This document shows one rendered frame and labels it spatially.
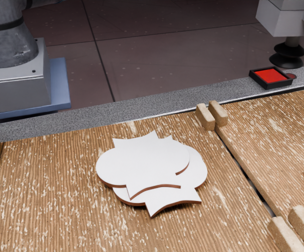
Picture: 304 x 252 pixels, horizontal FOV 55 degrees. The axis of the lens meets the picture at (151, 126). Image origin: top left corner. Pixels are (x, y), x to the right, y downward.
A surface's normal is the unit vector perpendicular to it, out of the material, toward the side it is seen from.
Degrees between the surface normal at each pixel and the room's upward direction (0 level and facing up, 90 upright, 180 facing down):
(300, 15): 90
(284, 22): 90
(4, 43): 72
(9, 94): 90
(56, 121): 0
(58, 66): 0
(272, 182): 0
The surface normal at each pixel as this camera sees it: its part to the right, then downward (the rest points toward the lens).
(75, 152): 0.00, -0.77
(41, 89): 0.27, 0.62
